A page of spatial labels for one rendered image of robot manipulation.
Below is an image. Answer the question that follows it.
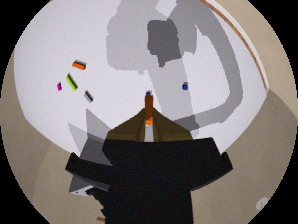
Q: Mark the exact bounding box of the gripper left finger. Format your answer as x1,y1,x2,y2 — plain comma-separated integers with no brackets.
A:
105,108,146,142

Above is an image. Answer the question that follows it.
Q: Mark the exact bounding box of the lime green rod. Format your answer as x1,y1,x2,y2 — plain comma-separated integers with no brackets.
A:
66,75,78,91

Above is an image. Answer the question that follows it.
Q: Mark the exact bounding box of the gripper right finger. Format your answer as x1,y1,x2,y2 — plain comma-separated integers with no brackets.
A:
152,108,193,142

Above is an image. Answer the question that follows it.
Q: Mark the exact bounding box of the grey rod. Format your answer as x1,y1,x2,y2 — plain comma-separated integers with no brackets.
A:
84,92,93,103

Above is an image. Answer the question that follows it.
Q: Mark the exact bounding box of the orange rod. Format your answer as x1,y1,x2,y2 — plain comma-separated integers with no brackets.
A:
145,95,153,125
72,62,86,70

